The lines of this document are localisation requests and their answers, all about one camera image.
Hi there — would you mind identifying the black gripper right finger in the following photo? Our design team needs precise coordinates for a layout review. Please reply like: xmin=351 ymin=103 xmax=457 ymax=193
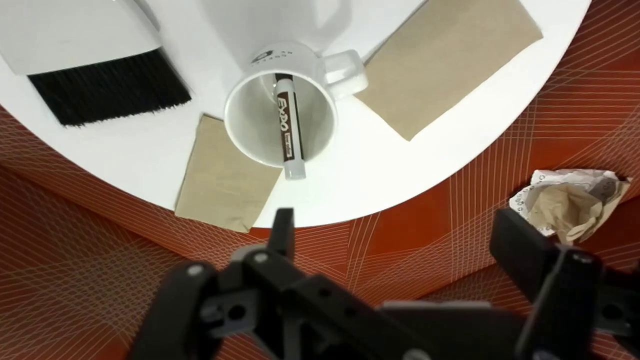
xmin=488 ymin=206 xmax=640 ymax=360

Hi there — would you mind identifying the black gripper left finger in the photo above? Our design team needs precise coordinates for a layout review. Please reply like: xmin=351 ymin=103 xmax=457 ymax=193
xmin=131 ymin=206 xmax=401 ymax=360

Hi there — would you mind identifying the white ceramic mug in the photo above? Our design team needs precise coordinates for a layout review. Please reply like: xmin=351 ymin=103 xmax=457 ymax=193
xmin=222 ymin=36 xmax=370 ymax=171

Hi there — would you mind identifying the crumpled beige paper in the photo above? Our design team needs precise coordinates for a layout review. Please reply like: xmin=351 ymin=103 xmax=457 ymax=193
xmin=508 ymin=168 xmax=632 ymax=247

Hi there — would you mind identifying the small beige paper sheet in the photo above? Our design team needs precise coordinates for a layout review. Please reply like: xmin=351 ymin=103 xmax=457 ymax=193
xmin=174 ymin=111 xmax=285 ymax=234

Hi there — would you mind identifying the orange patterned sofa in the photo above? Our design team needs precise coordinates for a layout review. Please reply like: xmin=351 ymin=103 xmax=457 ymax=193
xmin=0 ymin=0 xmax=640 ymax=360

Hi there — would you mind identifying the large beige paper sheet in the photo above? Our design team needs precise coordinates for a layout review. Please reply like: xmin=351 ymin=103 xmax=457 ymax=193
xmin=354 ymin=0 xmax=545 ymax=142

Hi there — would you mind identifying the white brush with black bristles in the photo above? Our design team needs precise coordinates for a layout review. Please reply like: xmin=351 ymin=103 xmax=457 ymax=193
xmin=0 ymin=0 xmax=193 ymax=128

